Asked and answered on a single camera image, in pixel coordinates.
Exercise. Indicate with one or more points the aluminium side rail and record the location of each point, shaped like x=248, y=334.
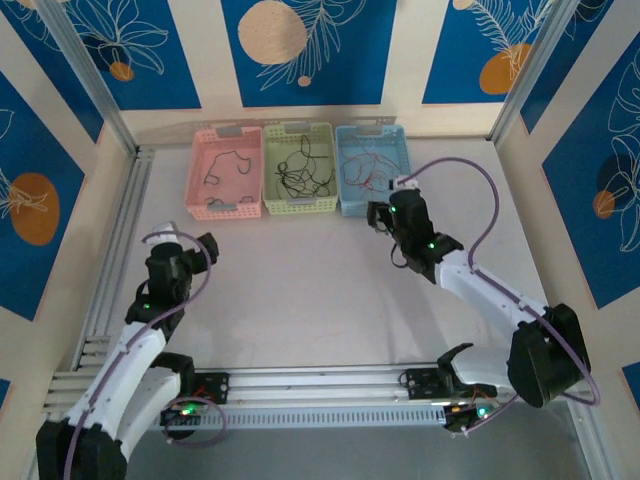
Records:
x=131, y=200
x=585, y=440

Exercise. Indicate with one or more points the green plastic basket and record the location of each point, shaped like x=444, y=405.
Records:
x=320, y=145

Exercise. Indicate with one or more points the grey metal panel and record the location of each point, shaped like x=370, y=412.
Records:
x=325, y=455

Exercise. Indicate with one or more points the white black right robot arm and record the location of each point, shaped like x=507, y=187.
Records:
x=480, y=295

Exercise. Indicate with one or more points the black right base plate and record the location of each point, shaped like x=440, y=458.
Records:
x=420, y=382

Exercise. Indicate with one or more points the base circuit board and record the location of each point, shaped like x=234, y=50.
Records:
x=462, y=420
x=180, y=415

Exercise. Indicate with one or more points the left base circuit board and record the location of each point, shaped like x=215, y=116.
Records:
x=180, y=415

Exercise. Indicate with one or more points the right base circuit board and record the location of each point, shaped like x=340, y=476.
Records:
x=462, y=420

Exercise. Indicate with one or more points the pink plastic basket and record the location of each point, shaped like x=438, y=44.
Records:
x=230, y=180

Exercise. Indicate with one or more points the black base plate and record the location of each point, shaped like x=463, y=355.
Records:
x=217, y=382
x=420, y=382

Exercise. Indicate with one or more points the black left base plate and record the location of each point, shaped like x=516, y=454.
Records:
x=217, y=382

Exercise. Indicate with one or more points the aluminium frame post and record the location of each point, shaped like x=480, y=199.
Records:
x=525, y=75
x=90, y=75

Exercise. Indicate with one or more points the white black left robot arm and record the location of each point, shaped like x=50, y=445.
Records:
x=120, y=360

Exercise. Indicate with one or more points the blue plastic basket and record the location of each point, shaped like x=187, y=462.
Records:
x=400, y=150

